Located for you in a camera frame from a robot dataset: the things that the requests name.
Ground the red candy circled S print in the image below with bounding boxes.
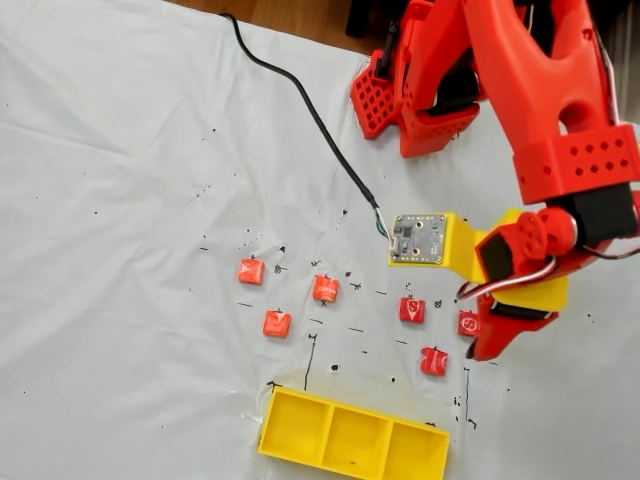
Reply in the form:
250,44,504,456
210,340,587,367
457,309,482,337

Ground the red candy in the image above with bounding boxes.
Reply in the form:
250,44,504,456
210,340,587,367
418,346,449,379
398,296,427,325

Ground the orange candy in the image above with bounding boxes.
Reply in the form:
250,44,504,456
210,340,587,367
237,257,266,287
312,274,341,304
262,309,293,340

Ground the yellow three-compartment box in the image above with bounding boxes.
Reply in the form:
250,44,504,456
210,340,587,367
257,388,451,480

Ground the black table clamp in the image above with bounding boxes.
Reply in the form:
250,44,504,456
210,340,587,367
374,22,400,81

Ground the white plastic table cover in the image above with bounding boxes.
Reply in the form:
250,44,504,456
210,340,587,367
0,0,640,480

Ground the camera board on yellow mount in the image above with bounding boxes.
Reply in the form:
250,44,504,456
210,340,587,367
387,212,489,287

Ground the black camera cable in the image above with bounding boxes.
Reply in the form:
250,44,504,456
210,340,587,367
218,12,396,250

